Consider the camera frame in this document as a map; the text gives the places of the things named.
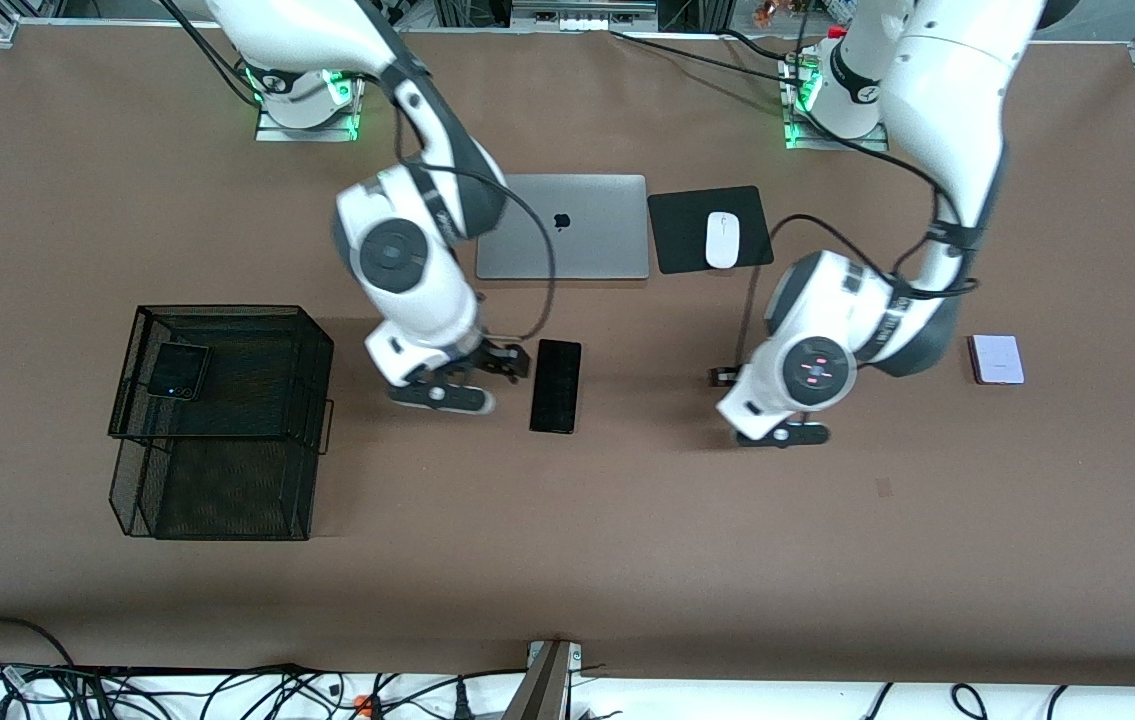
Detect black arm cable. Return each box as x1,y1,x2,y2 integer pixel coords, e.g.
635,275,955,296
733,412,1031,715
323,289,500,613
740,0,980,378
162,0,559,343

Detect long black smartphone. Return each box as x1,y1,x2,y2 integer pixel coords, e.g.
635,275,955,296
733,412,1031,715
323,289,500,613
529,339,584,435

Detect white computer mouse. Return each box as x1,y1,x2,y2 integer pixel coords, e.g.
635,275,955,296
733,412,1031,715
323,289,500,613
705,211,741,270

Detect silver power strip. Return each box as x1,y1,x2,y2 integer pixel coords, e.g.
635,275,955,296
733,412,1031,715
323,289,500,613
510,0,660,33

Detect black looped floor cable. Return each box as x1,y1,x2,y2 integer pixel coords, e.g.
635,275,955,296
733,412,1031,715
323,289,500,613
0,616,78,671

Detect black mesh two-tier tray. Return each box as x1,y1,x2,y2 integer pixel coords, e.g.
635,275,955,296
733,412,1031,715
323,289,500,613
107,305,336,542

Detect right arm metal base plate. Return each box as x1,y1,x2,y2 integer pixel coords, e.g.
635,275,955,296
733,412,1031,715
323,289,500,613
255,100,360,143

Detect grey metal camera bracket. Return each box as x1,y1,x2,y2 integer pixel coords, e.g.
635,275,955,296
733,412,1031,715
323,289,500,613
502,638,585,720

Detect black table cable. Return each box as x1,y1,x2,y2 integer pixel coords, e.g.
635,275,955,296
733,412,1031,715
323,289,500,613
610,28,808,86

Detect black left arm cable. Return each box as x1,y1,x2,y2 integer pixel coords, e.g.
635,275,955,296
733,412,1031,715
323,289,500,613
740,0,980,378

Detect small black flip phone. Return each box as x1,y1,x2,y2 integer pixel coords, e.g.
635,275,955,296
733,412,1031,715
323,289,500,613
148,342,212,402

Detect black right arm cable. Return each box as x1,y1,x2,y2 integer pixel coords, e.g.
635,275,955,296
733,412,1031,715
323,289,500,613
162,0,559,343

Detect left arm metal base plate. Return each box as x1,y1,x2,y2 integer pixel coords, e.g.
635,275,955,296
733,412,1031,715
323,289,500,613
785,110,890,153

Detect silver closed laptop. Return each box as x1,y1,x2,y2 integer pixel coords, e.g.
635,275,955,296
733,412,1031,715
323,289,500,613
475,174,651,281

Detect black mouse pad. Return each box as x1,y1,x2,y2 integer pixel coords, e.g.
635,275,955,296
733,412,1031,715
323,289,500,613
647,185,776,275

